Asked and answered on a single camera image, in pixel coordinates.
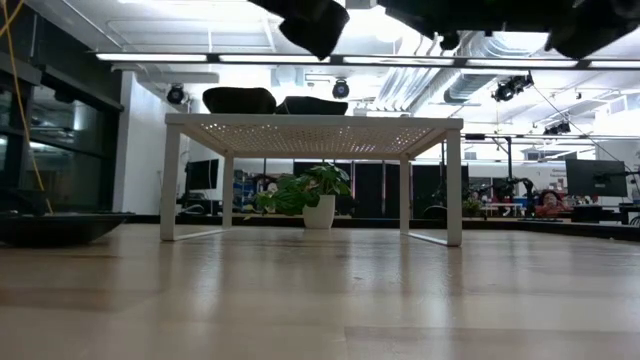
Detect black pole stand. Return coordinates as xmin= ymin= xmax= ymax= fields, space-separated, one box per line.
xmin=463 ymin=132 xmax=516 ymax=201

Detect green plant in white pot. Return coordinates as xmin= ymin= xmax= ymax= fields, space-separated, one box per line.
xmin=252 ymin=161 xmax=353 ymax=231

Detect black aluminium table frame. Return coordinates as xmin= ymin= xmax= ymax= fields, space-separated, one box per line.
xmin=124 ymin=202 xmax=640 ymax=243

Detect yellow extension cord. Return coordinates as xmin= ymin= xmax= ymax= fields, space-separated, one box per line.
xmin=0 ymin=0 xmax=54 ymax=215

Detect small white table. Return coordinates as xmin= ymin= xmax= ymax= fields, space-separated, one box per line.
xmin=484 ymin=201 xmax=524 ymax=219

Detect black computer monitor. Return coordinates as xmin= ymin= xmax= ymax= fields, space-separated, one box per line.
xmin=185 ymin=158 xmax=221 ymax=191
xmin=565 ymin=158 xmax=627 ymax=198

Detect person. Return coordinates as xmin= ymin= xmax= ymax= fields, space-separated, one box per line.
xmin=534 ymin=188 xmax=571 ymax=219

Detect small green potted plant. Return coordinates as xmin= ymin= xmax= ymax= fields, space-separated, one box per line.
xmin=462 ymin=197 xmax=485 ymax=218

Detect white perforated shelf riser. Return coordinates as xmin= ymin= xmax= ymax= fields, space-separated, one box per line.
xmin=159 ymin=113 xmax=465 ymax=248

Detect black partition panels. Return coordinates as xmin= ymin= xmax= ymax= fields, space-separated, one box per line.
xmin=292 ymin=160 xmax=469 ymax=220

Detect long ceiling light bar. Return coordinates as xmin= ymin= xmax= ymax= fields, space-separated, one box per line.
xmin=94 ymin=51 xmax=640 ymax=71

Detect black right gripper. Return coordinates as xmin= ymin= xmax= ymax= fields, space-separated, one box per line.
xmin=247 ymin=0 xmax=351 ymax=61

